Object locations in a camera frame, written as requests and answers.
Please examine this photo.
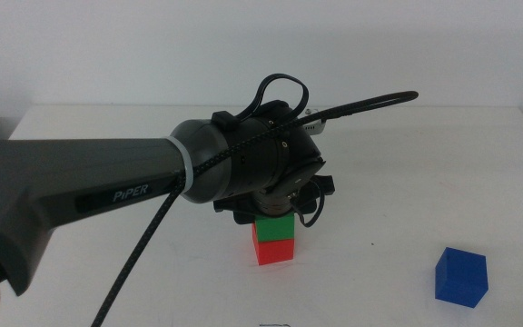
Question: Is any green cube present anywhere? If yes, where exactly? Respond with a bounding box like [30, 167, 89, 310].
[254, 213, 296, 243]

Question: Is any blue cube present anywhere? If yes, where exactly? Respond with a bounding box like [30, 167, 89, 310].
[434, 246, 489, 309]

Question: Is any red cube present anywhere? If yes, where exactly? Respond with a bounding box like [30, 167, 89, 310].
[251, 222, 295, 266]

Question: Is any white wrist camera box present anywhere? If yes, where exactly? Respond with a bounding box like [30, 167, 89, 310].
[303, 107, 329, 135]

